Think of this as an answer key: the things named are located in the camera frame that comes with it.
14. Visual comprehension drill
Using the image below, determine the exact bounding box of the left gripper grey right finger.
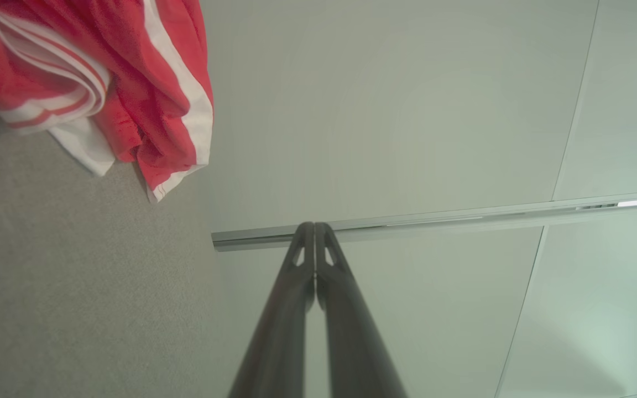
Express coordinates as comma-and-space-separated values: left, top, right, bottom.
315, 222, 408, 398

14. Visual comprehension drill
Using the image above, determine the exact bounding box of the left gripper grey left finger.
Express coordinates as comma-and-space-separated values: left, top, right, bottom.
229, 222, 316, 398

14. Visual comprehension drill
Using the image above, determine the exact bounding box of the grey fabric sofa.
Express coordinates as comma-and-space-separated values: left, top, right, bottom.
0, 94, 253, 398

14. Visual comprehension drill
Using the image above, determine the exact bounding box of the aluminium wall profile post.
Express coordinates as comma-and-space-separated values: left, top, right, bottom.
212, 196, 637, 252

